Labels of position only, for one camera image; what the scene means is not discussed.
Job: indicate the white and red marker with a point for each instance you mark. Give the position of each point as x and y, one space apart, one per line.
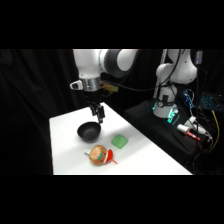
187 131

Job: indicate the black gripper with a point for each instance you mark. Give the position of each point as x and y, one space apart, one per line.
92 97

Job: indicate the black curtain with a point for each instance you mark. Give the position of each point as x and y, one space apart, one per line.
35 110

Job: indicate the laptop with lit keyboard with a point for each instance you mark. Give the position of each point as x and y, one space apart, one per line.
210 101

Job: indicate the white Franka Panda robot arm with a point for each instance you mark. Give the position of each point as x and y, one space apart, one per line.
90 65

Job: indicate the black robot stand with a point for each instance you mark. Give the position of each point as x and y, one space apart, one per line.
156 130

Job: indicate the green sponge block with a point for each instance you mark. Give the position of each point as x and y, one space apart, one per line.
119 141

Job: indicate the brown potato head toy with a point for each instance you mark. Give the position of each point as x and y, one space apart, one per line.
99 155

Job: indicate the black bowl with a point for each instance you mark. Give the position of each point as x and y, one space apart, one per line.
89 131

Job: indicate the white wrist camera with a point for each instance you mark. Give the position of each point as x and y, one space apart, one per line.
76 84

